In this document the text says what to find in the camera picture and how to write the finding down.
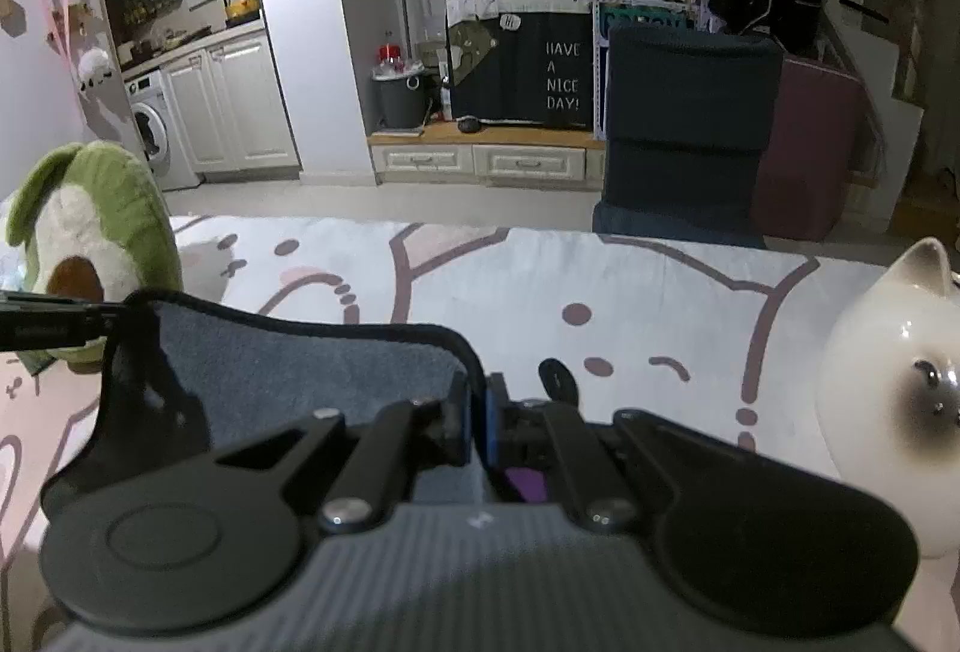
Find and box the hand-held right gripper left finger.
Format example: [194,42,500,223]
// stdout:
[214,373,476,534]

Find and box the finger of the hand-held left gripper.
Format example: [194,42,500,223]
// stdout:
[0,292,125,354]

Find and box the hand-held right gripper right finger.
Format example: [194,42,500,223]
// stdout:
[484,358,677,534]

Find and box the grey towel with black edge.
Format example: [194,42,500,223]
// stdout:
[41,288,490,519]

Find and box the green avocado plush toy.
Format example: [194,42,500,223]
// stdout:
[6,142,185,377]

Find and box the white printed blanket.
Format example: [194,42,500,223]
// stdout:
[0,213,960,652]

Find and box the white washing machine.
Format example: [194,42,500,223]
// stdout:
[123,70,200,193]

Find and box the white drawer cabinet wooden top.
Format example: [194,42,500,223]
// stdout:
[367,121,607,190]

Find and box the white kitchen base cabinet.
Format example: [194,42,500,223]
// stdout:
[160,28,302,175]

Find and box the grey trash bin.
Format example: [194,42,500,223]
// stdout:
[372,68,434,130]

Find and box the black printed curtain cloth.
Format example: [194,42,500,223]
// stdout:
[447,10,595,130]

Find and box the dark blue chair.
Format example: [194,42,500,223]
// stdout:
[591,22,785,250]

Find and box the white ceramic cat figurine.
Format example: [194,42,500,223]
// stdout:
[817,237,960,559]

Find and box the maroon padded box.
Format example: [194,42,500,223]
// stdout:
[752,56,872,242]

